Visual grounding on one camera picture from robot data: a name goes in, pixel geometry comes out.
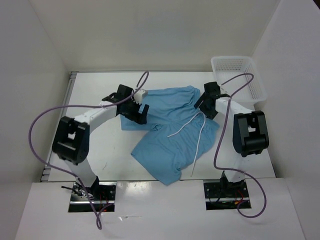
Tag light blue shorts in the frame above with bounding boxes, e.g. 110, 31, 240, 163
120, 85, 220, 186

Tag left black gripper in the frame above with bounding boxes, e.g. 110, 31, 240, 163
121, 97, 149, 125

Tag white perforated plastic basket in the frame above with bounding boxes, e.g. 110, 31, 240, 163
210, 56, 267, 105

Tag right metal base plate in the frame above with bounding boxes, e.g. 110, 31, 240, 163
203, 180, 252, 211

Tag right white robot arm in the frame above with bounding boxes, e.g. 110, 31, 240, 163
194, 82, 269, 197

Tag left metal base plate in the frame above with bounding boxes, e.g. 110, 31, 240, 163
62, 182, 117, 213

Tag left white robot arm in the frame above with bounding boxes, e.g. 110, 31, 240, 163
52, 84, 149, 200

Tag metal base plate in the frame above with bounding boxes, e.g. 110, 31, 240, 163
203, 180, 252, 211
62, 182, 117, 213

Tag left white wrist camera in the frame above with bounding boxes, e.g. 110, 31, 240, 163
133, 89, 148, 105

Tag aluminium table edge rail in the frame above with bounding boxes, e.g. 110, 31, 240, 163
40, 71, 78, 183

